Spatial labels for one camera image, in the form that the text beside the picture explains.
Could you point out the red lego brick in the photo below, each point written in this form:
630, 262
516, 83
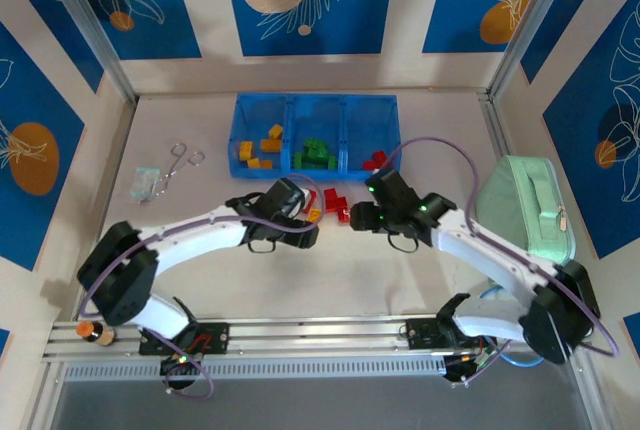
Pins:
370, 165
313, 197
381, 156
343, 212
332, 197

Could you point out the yellow lego brick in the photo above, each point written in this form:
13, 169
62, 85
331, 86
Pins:
315, 215
253, 164

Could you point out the small green lego brick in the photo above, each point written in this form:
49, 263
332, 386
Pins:
330, 164

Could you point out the long green lego brick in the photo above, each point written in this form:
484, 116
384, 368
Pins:
301, 158
312, 167

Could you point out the large orange lego brick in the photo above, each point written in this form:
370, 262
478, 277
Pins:
275, 131

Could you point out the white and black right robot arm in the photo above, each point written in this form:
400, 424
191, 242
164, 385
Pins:
480, 250

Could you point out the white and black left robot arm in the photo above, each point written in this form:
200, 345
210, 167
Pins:
200, 235

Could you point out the metal forceps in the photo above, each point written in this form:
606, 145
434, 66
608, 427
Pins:
176, 166

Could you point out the blue three-compartment bin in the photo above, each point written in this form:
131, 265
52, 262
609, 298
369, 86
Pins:
260, 115

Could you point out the clear plastic packet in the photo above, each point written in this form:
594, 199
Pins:
145, 185

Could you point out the mint green zipper case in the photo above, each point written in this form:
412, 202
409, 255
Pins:
530, 200

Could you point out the black base controller box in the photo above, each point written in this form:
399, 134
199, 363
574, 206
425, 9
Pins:
175, 375

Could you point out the blue stethoscope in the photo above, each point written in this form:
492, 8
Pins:
522, 363

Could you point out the small bottle with orange cap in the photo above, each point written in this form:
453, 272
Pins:
95, 333

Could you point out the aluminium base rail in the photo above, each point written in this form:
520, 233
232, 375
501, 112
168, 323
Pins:
320, 334

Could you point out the aluminium frame post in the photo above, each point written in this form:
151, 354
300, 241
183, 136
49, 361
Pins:
86, 20
539, 20

